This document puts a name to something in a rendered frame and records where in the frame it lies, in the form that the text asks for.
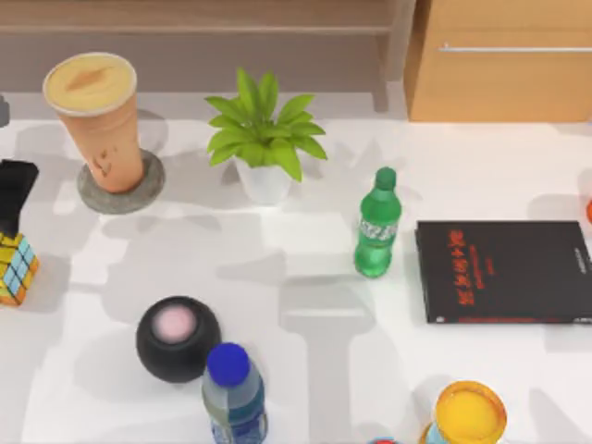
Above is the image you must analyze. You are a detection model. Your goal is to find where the green bottle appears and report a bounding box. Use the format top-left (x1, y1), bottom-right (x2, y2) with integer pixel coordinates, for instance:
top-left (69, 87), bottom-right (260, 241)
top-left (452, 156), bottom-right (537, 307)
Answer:
top-left (353, 166), bottom-right (403, 280)

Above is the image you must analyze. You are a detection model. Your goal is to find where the green plant in white pot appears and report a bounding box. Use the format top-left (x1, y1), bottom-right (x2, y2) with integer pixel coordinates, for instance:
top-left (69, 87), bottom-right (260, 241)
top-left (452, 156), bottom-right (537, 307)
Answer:
top-left (203, 67), bottom-right (329, 206)

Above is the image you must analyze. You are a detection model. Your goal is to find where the round grey coaster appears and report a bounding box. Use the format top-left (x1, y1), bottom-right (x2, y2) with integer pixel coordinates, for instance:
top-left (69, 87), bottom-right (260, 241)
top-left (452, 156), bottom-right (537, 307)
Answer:
top-left (76, 148), bottom-right (167, 216)

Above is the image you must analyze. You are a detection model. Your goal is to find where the round black speaker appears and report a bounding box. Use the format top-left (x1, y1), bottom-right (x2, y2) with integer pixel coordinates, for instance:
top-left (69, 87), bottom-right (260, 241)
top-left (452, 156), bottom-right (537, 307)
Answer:
top-left (134, 295), bottom-right (223, 385)

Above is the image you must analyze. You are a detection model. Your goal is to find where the clear bottle with blue cap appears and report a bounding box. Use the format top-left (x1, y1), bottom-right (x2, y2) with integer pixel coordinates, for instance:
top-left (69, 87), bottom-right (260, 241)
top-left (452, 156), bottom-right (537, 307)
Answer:
top-left (201, 341), bottom-right (269, 444)

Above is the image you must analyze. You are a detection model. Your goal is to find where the wooden open shelf unit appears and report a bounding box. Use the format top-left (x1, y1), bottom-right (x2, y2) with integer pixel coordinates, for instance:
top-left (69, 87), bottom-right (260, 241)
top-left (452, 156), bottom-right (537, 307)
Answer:
top-left (0, 0), bottom-right (417, 113)

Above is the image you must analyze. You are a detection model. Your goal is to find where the black book with red print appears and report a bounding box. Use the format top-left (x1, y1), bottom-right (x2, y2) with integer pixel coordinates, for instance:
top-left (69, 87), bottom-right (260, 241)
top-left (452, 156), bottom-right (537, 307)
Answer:
top-left (413, 219), bottom-right (592, 326)

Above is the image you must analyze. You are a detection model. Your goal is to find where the tall orange drink cup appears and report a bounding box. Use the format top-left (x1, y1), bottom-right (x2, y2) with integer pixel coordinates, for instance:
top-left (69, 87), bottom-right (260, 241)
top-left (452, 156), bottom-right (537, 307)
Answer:
top-left (42, 52), bottom-right (146, 194)

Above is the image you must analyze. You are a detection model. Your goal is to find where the wooden cupboard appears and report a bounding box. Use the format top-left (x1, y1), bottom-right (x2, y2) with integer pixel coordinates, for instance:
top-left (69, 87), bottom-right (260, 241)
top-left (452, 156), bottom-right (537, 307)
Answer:
top-left (403, 0), bottom-right (592, 123)

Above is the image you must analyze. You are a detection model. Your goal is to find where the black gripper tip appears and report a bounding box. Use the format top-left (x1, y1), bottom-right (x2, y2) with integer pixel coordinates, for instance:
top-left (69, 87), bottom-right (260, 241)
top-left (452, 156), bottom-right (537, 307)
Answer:
top-left (0, 158), bottom-right (41, 235)

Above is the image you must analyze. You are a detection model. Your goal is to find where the colourful puzzle cube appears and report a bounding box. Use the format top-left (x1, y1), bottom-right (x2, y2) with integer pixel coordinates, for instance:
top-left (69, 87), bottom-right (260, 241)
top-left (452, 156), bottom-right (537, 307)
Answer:
top-left (0, 230), bottom-right (41, 308)

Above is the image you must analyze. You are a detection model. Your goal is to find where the long metal handle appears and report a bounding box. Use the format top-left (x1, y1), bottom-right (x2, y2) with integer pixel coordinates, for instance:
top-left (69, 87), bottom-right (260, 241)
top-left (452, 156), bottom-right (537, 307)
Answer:
top-left (438, 43), bottom-right (592, 54)

